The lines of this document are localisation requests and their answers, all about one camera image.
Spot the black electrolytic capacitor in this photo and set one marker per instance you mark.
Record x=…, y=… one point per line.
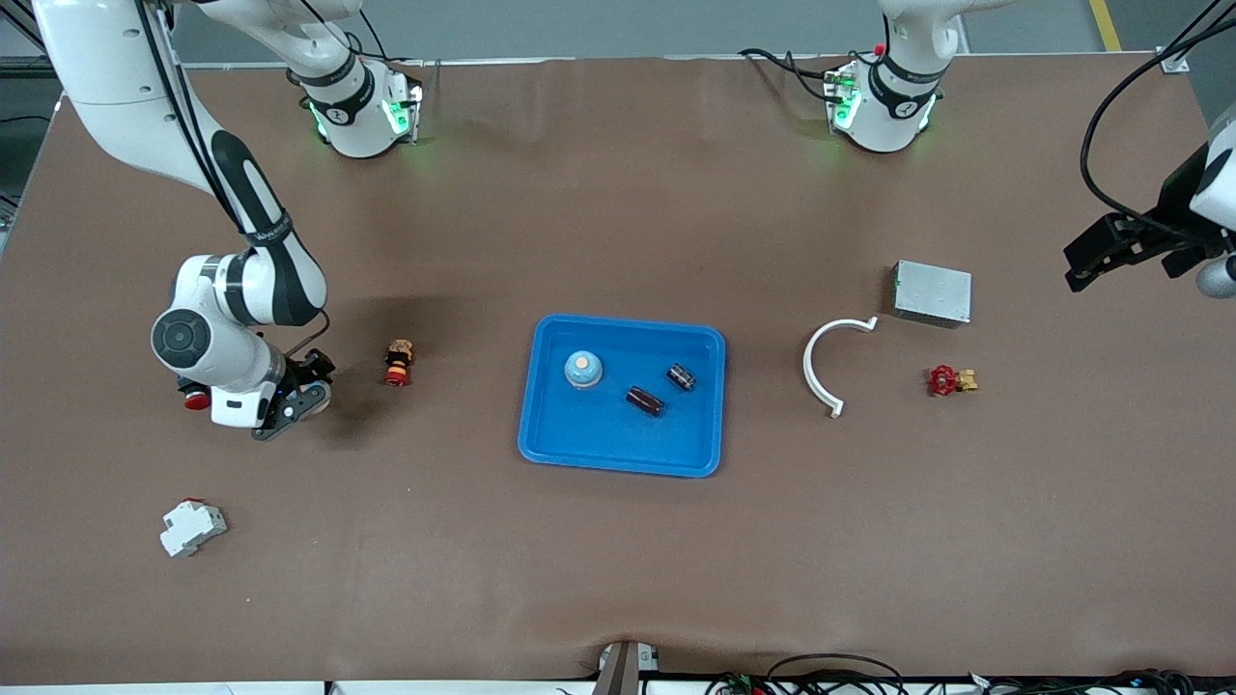
x=681, y=377

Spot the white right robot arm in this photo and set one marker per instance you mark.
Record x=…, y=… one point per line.
x=116, y=58

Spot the brown table cover mat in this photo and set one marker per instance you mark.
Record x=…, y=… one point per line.
x=618, y=560

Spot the grey metal power supply box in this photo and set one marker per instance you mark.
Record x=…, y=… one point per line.
x=932, y=292

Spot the blue plastic tray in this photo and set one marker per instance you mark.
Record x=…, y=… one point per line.
x=599, y=439

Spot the grey metal bracket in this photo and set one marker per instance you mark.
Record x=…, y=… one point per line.
x=623, y=671

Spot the aluminium frame post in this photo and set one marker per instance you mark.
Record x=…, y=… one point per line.
x=1173, y=60
x=19, y=29

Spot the red yellow emergency stop button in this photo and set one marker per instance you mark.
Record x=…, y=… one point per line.
x=397, y=367

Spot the brown electrolytic capacitor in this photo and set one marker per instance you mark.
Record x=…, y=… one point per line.
x=644, y=401

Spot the white circuit breaker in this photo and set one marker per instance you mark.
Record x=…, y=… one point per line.
x=191, y=529

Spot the white curved plastic clamp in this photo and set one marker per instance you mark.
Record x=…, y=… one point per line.
x=807, y=370

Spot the red push button black body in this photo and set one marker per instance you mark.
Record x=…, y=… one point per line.
x=197, y=401

